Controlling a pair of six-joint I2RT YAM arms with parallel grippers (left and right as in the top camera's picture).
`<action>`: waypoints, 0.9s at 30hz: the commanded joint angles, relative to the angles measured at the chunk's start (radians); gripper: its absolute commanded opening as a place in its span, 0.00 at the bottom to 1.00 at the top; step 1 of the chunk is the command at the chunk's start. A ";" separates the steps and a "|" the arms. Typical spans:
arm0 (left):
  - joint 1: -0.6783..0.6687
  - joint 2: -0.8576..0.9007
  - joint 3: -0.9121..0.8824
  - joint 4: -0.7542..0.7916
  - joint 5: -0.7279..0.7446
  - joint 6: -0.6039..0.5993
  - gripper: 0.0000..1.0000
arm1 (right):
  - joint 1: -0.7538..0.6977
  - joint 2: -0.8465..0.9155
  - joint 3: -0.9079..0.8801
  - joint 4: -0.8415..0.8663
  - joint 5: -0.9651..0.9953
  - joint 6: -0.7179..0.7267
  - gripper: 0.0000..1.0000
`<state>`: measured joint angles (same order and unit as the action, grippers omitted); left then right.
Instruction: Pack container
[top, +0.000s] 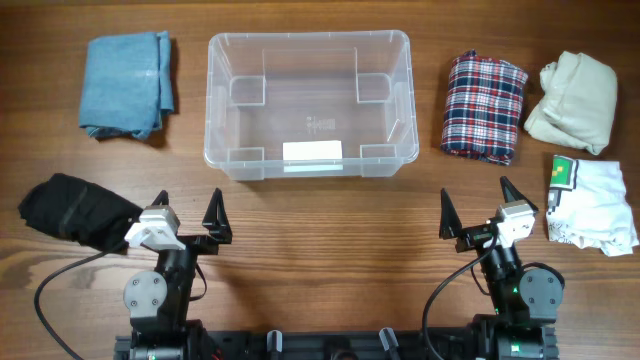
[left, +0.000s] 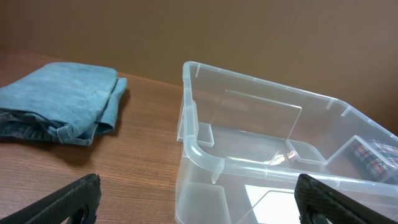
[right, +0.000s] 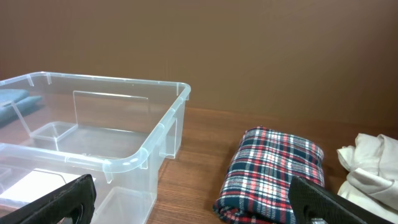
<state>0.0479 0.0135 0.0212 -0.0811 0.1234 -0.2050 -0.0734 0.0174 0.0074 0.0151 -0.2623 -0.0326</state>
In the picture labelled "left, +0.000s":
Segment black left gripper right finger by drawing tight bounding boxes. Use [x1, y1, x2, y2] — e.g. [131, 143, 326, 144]
[294, 174, 397, 224]

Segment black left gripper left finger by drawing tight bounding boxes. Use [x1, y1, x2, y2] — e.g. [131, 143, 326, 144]
[1, 174, 101, 224]

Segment red navy plaid shirt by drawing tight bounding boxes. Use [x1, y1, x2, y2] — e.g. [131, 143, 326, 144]
[353, 139, 397, 185]

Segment clear plastic storage container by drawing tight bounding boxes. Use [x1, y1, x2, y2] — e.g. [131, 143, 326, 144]
[175, 62, 397, 223]

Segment white label in container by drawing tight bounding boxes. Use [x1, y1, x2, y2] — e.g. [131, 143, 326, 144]
[240, 185, 300, 224]

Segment folded blue denim jeans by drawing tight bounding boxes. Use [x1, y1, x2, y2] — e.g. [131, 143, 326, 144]
[1, 62, 127, 146]

